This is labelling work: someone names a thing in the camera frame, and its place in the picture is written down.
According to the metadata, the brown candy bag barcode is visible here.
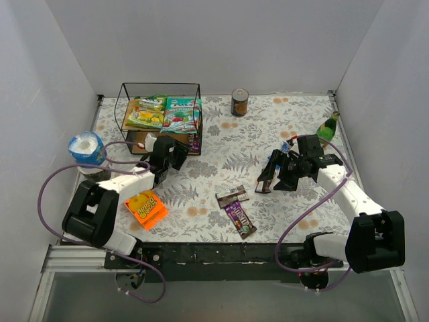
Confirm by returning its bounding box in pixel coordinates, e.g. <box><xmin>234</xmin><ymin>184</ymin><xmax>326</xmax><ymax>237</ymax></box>
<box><xmin>255</xmin><ymin>180</ymin><xmax>272</xmax><ymax>194</ymax></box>

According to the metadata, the purple M&M candy bag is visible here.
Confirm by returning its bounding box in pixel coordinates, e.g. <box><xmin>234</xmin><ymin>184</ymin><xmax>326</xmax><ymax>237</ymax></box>
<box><xmin>187</xmin><ymin>133</ymin><xmax>200</xmax><ymax>154</ymax></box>

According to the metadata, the teal red candy bag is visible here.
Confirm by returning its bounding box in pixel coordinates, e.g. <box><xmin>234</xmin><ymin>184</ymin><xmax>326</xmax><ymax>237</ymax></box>
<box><xmin>160</xmin><ymin>97</ymin><xmax>201</xmax><ymax>134</ymax></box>

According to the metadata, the green yellow candy bag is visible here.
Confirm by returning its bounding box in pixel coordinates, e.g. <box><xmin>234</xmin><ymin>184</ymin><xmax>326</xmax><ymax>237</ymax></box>
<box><xmin>125</xmin><ymin>95</ymin><xmax>168</xmax><ymax>129</ymax></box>

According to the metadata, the brown M&M candy bag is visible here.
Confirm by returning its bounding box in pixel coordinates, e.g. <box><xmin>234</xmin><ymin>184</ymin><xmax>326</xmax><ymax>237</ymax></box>
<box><xmin>225</xmin><ymin>201</ymin><xmax>257</xmax><ymax>239</ymax></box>

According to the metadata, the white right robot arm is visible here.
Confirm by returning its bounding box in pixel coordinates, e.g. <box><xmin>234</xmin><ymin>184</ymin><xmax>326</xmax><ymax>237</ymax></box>
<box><xmin>257</xmin><ymin>134</ymin><xmax>406</xmax><ymax>273</ymax></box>

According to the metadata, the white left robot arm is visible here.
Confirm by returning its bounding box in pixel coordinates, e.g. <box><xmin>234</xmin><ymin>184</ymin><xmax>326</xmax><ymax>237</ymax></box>
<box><xmin>62</xmin><ymin>136</ymin><xmax>190</xmax><ymax>256</ymax></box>

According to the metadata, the blue M&M candy bag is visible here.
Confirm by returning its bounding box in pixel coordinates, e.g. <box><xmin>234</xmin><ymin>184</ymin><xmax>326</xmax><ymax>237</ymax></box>
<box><xmin>281</xmin><ymin>140</ymin><xmax>298</xmax><ymax>154</ymax></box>

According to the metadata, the green glass bottle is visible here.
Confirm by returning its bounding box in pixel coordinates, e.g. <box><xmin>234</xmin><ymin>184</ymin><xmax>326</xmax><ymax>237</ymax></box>
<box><xmin>316</xmin><ymin>111</ymin><xmax>340</xmax><ymax>148</ymax></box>

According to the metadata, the orange Scrub Daddy box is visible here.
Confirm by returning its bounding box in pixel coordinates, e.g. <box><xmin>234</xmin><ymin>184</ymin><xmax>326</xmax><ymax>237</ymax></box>
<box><xmin>124</xmin><ymin>190</ymin><xmax>168</xmax><ymax>231</ymax></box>

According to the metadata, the brown tin can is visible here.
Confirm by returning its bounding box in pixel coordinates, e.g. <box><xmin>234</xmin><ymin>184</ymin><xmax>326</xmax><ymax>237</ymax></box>
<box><xmin>231</xmin><ymin>89</ymin><xmax>249</xmax><ymax>117</ymax></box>

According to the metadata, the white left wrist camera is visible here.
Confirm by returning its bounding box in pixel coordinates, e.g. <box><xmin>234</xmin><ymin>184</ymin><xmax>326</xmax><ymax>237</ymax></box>
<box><xmin>137</xmin><ymin>133</ymin><xmax>157</xmax><ymax>152</ymax></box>

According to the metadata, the black wire wooden shelf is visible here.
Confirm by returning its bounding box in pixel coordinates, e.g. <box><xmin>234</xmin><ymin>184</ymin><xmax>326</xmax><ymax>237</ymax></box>
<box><xmin>114</xmin><ymin>83</ymin><xmax>202</xmax><ymax>155</ymax></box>

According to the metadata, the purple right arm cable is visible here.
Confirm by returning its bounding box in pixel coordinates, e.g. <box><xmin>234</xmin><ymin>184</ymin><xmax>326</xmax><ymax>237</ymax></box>
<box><xmin>274</xmin><ymin>137</ymin><xmax>353</xmax><ymax>292</ymax></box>

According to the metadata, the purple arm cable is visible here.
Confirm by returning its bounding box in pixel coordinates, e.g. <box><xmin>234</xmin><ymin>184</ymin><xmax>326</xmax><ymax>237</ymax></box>
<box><xmin>37</xmin><ymin>140</ymin><xmax>167</xmax><ymax>304</ymax></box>
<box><xmin>274</xmin><ymin>137</ymin><xmax>353</xmax><ymax>292</ymax></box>

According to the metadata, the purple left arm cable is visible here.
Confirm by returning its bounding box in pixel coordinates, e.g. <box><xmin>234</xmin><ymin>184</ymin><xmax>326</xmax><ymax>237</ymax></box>
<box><xmin>37</xmin><ymin>140</ymin><xmax>167</xmax><ymax>304</ymax></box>

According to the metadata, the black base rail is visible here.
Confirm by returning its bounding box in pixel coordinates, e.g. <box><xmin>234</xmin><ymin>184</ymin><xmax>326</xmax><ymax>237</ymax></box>
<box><xmin>103</xmin><ymin>239</ymin><xmax>336</xmax><ymax>282</ymax></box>

